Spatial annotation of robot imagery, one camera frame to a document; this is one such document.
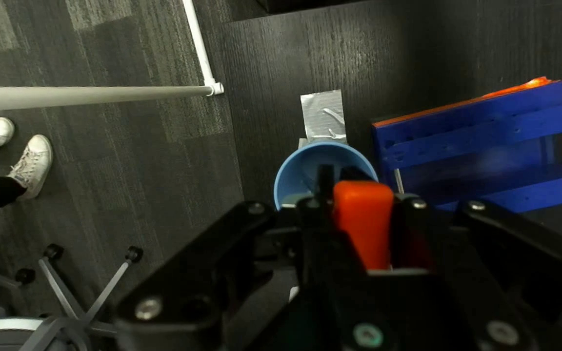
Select orange block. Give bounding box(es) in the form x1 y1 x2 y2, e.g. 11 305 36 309
333 180 399 274

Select blue plastic cup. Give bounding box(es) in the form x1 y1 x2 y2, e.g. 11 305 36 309
272 141 381 211

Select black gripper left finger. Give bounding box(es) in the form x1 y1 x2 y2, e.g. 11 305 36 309
112 163 337 351

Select screwdriver with metal shaft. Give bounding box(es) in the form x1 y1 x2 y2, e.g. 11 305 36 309
393 166 407 198

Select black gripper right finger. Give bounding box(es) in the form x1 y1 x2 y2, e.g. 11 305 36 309
342 164 562 351

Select grey tripod legs black feet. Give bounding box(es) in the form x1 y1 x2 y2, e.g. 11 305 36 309
0 242 147 351

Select silver tape patch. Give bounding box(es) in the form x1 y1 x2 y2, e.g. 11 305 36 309
299 88 350 143

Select white plastic pipe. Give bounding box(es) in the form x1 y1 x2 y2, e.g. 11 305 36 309
0 85 214 116
180 0 227 98

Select blue rack with orange edge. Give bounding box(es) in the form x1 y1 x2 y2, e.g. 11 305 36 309
372 75 562 217

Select white round stand base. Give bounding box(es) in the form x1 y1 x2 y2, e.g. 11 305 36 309
0 317 75 351

